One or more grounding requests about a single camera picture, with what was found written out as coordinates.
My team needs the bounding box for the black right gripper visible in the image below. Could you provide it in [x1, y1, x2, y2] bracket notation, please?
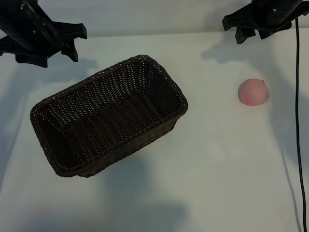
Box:
[222, 0, 306, 45]

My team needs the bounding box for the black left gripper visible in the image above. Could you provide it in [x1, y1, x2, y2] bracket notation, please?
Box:
[0, 0, 88, 62]

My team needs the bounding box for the pink peach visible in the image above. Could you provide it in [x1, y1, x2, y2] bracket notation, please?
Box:
[238, 78, 270, 106]

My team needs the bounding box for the dark brown woven basket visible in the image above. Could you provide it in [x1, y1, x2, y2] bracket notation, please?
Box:
[29, 54, 189, 179]

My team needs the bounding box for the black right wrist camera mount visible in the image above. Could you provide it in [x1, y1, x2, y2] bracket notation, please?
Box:
[258, 22, 292, 41]

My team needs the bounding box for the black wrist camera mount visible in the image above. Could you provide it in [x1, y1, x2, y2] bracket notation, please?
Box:
[15, 54, 49, 69]
[258, 22, 292, 41]

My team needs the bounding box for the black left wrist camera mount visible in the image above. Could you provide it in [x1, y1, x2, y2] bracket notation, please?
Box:
[15, 54, 49, 69]

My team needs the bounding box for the black cable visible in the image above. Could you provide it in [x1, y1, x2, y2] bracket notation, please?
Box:
[295, 18, 306, 232]

